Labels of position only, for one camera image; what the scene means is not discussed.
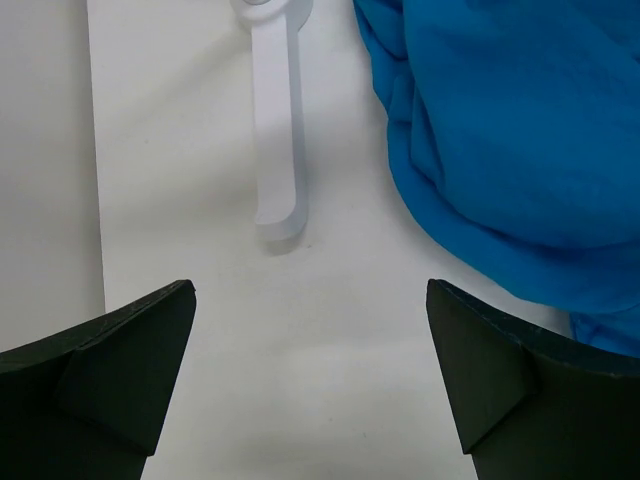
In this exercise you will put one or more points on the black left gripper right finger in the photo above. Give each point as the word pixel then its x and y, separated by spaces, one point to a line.
pixel 529 403

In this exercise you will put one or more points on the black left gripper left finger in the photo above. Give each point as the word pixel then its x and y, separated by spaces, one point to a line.
pixel 90 402

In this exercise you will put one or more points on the blue t shirt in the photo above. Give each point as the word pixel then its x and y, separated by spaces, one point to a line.
pixel 513 139

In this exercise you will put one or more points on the white rack foot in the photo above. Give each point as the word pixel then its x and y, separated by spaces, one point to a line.
pixel 278 119

